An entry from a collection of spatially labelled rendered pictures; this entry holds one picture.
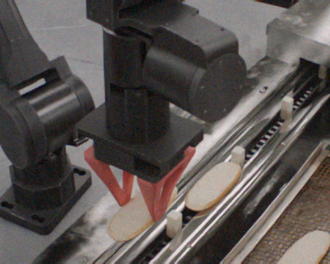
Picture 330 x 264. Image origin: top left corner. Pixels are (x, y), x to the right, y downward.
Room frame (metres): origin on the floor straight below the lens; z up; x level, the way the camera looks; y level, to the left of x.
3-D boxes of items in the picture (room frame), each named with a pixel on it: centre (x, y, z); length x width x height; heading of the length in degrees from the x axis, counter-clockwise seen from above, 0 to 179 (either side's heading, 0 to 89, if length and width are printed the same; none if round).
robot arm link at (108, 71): (0.51, 0.06, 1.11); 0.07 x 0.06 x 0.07; 47
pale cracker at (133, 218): (0.51, 0.06, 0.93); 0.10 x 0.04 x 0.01; 150
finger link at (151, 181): (0.51, 0.05, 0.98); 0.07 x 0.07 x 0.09; 60
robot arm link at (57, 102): (0.63, 0.18, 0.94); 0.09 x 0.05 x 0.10; 47
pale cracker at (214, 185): (0.64, -0.01, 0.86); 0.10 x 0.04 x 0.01; 150
